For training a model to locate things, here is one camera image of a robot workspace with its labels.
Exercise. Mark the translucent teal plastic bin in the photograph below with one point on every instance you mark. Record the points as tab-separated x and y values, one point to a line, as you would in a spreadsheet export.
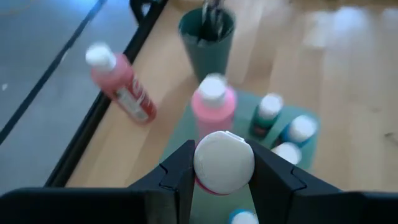
183	130

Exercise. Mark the large red paint bottle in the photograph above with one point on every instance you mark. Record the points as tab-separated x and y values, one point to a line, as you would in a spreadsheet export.
124	87

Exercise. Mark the large pink paint bottle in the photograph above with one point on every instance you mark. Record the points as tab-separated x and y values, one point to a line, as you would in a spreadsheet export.
214	105

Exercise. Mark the small green paint bottle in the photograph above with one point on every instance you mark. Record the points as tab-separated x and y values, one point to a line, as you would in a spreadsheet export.
267	112

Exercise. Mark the yellow paint bottle black label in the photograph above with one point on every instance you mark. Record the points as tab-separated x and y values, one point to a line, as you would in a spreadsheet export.
287	153

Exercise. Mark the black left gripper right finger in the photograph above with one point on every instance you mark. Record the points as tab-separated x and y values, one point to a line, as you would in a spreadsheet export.
295	205

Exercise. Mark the small magenta paint bottle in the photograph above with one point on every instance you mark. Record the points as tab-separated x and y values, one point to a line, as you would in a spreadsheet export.
224	161

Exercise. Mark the small blue paint bottle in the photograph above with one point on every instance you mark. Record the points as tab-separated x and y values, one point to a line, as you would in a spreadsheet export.
300	129
244	217

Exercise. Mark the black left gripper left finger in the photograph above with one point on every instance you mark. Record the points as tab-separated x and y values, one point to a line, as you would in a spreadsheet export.
140	205

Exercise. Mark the dark green plastic cup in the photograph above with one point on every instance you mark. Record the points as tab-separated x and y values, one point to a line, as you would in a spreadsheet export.
208	56

